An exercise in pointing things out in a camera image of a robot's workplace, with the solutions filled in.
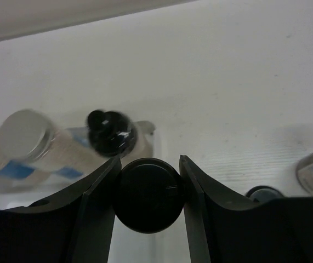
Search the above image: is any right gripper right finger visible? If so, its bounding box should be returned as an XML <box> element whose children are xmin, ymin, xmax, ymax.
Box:
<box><xmin>179</xmin><ymin>156</ymin><xmax>313</xmax><ymax>262</ymax></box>

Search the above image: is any clear plastic organizer tray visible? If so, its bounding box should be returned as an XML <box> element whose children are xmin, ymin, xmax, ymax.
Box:
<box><xmin>0</xmin><ymin>120</ymin><xmax>170</xmax><ymax>263</ymax></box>

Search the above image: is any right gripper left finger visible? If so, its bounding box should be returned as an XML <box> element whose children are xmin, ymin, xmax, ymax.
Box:
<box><xmin>0</xmin><ymin>157</ymin><xmax>121</xmax><ymax>262</ymax></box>

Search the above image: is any small black-lid spice bottle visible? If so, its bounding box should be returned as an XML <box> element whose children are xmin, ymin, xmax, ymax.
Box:
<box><xmin>113</xmin><ymin>158</ymin><xmax>185</xmax><ymax>234</ymax></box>

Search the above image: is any black-lid white spice jar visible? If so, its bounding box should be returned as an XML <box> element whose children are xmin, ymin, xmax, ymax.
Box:
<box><xmin>87</xmin><ymin>110</ymin><xmax>155</xmax><ymax>163</ymax></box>

